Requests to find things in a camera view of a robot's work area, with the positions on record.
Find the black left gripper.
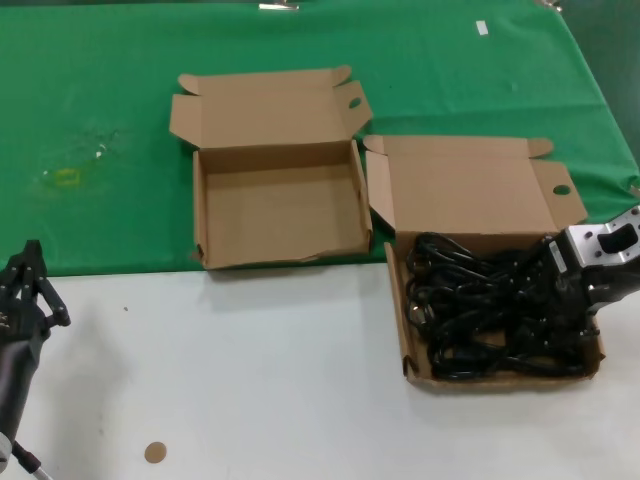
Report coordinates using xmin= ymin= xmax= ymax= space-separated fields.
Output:
xmin=0 ymin=240 xmax=71 ymax=436

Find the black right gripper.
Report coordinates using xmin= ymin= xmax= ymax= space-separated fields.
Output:
xmin=522 ymin=227 xmax=640 ymax=346

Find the cardboard box with intact rim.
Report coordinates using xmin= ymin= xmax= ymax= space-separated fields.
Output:
xmin=363 ymin=133 xmax=607 ymax=396

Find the cardboard box with torn rim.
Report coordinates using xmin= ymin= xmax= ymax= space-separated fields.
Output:
xmin=168 ymin=64 xmax=375 ymax=272

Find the clear tape scrap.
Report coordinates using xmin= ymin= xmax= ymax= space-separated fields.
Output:
xmin=84 ymin=129 xmax=124 ymax=161

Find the green tablecloth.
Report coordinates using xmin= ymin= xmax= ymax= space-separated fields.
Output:
xmin=0 ymin=2 xmax=640 ymax=279

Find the black power cable bundle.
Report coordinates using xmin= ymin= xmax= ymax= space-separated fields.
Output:
xmin=407 ymin=292 xmax=576 ymax=346
xmin=405 ymin=232 xmax=546 ymax=301
xmin=428 ymin=334 xmax=589 ymax=380

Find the left arm cable silver connector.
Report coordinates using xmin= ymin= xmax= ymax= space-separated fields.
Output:
xmin=12 ymin=439 xmax=51 ymax=480

